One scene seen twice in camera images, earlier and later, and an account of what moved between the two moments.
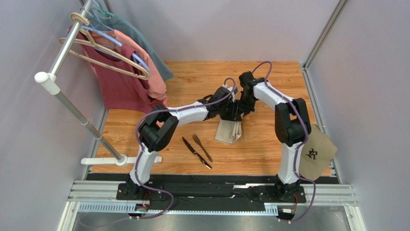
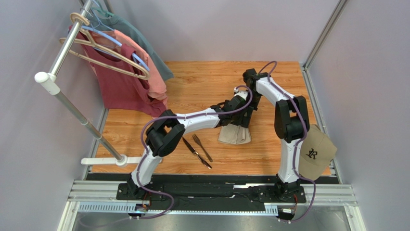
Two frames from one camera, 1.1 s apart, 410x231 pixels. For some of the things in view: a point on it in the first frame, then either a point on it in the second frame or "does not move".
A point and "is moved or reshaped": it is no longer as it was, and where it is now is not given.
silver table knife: x=195 y=152 does not move
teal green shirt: x=115 y=22 does not move
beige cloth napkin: x=228 y=131 is moved or reshaped
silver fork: x=196 y=139 does not move
